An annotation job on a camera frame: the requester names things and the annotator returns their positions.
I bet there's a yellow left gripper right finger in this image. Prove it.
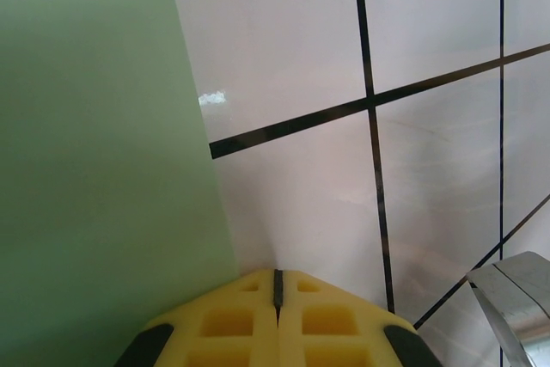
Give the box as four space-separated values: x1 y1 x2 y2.
277 269 439 367

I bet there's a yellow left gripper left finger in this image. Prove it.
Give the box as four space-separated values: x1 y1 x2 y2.
115 268 280 367

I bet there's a green cloth sheet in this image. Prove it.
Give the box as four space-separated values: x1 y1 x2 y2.
0 0 240 367

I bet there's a long aluminium mounting rail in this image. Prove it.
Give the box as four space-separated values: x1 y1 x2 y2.
466 250 550 367

